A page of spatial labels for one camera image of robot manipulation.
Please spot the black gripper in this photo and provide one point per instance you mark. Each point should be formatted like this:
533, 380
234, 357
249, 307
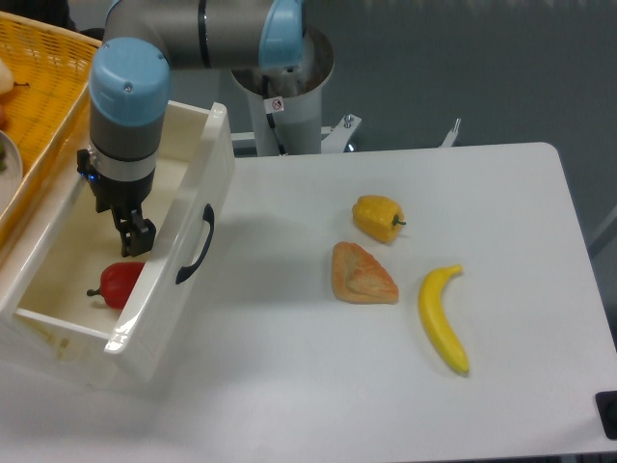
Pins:
124, 199

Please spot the red bell pepper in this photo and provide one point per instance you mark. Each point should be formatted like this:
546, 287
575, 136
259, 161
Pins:
116, 283

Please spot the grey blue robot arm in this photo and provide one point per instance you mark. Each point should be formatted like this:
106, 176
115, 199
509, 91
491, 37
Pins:
130, 87

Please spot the open white drawer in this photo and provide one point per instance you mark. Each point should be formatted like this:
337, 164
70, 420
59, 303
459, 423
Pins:
195, 166

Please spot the white drawer cabinet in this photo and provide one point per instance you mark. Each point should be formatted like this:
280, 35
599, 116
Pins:
48, 323

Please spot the yellow bell pepper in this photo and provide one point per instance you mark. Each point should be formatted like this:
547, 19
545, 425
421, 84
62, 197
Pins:
379, 217

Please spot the grey plate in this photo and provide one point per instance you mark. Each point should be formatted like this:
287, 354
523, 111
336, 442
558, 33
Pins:
12, 177

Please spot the green grapes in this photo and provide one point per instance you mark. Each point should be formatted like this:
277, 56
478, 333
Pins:
3, 165

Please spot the yellow woven basket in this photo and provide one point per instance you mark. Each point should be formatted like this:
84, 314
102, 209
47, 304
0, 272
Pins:
52, 67

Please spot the pale pear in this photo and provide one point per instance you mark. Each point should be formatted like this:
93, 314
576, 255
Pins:
7, 80

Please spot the triangular pastry bread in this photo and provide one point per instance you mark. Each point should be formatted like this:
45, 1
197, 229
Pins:
358, 278

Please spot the yellow banana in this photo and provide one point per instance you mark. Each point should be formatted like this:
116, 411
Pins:
435, 322

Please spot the black corner object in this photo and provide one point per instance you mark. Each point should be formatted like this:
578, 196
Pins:
607, 407

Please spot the black drawer handle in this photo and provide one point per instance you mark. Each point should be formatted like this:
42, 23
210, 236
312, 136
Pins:
199, 250

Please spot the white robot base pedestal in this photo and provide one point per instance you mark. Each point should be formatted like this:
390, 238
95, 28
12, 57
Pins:
285, 104

